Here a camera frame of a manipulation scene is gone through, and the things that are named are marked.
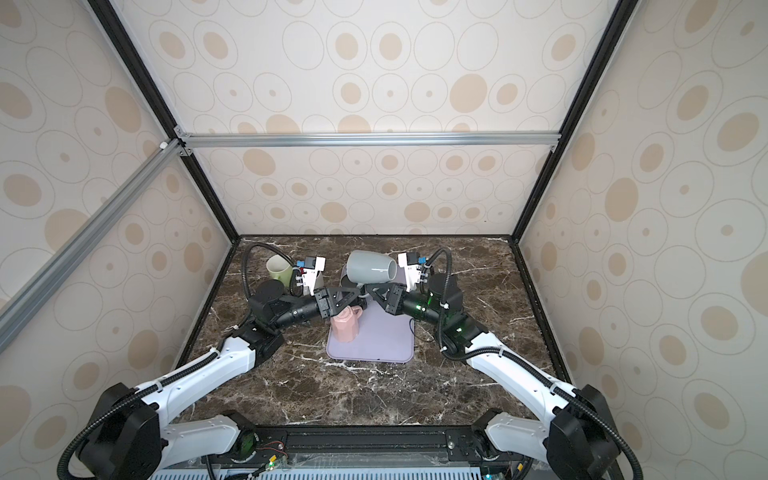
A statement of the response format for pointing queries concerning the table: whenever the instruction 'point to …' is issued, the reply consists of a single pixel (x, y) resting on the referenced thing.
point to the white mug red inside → (309, 278)
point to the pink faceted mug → (345, 324)
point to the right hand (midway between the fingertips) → (370, 291)
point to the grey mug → (363, 266)
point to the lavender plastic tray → (383, 336)
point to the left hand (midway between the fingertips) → (362, 296)
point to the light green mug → (279, 269)
